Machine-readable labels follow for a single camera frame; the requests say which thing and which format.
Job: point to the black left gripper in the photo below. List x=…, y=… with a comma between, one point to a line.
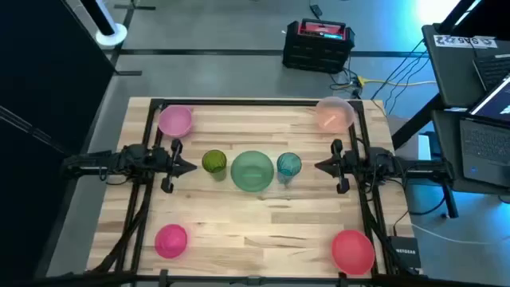
x=174, y=147

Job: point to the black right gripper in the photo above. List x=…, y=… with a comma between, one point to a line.
x=340, y=149

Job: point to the red plastic bowl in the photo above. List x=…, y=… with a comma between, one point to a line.
x=353, y=252

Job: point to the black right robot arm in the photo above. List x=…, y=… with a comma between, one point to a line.
x=382, y=160

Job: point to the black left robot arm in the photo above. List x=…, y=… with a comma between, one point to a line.
x=131, y=159

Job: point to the olive green plastic cup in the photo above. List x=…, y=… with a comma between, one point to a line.
x=214, y=161

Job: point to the teal plastic cup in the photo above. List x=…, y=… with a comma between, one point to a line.
x=289, y=164

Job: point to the light pink plastic bowl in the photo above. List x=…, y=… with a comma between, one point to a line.
x=175, y=120

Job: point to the peach translucent plastic bowl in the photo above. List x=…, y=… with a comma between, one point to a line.
x=335, y=115

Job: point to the green plastic bowl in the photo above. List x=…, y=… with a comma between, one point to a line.
x=252, y=170

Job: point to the magenta plastic bowl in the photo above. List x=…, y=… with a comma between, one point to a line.
x=171, y=241

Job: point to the black and red toolbox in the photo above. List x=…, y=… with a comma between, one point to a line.
x=318, y=48

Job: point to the white round pole base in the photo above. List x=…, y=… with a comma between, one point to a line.
x=113, y=36

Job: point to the black workstation desk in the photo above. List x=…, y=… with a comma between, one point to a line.
x=450, y=75

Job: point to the open grey laptop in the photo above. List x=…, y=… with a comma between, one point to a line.
x=483, y=148

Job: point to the black power adapter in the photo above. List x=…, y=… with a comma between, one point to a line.
x=316, y=10

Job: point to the black curtain panel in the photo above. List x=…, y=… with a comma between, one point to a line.
x=40, y=99

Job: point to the black pole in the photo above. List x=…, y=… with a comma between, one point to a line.
x=97, y=16

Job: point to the white printed label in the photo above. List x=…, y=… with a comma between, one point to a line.
x=464, y=41

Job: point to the black laptop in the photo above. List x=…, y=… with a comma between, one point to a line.
x=494, y=69

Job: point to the black metal table frame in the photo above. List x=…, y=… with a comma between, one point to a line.
x=255, y=102

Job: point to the black network switch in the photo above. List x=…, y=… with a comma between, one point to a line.
x=404, y=252

